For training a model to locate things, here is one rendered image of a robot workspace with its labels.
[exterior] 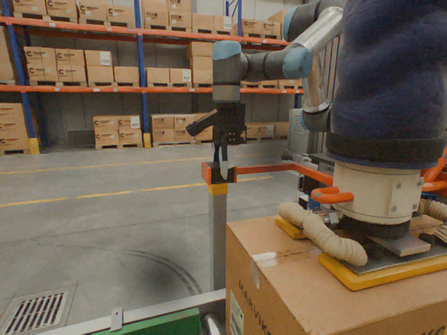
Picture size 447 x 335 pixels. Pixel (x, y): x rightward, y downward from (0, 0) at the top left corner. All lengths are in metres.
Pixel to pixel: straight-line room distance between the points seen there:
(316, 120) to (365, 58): 0.69
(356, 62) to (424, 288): 0.45
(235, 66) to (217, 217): 0.59
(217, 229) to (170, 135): 6.59
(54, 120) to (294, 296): 8.73
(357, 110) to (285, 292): 0.38
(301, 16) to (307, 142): 0.77
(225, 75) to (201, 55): 7.14
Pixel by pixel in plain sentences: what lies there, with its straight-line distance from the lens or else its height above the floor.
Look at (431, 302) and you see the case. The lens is 0.63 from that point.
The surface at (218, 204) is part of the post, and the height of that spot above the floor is 0.89.
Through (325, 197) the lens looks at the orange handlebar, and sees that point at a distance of 0.60.
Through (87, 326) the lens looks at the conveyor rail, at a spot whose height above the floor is 0.59.
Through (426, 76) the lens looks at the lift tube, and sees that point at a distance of 0.60.
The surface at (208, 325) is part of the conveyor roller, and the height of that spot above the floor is 0.54.
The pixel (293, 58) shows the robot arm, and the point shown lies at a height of 1.39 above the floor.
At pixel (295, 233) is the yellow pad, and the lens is 0.68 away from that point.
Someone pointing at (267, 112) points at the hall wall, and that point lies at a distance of 10.03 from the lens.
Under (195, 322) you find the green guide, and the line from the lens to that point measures 0.95.
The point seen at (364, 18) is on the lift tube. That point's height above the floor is 1.43.
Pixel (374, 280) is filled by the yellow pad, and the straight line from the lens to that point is 0.59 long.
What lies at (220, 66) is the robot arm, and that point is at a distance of 0.72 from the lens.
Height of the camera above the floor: 1.29
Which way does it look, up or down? 15 degrees down
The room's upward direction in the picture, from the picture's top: straight up
